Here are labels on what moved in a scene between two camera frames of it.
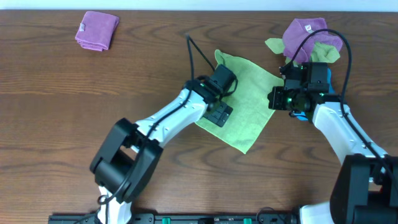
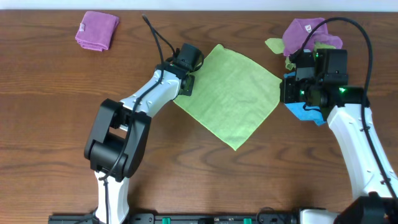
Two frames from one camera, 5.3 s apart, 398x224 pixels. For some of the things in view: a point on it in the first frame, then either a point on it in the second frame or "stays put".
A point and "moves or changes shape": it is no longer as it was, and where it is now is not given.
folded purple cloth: (96, 30) stays put
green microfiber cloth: (249, 103) moves or changes shape
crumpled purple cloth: (296, 33) stays put
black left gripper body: (219, 111) -> (189, 91)
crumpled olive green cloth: (321, 53) stays put
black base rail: (178, 218) stays put
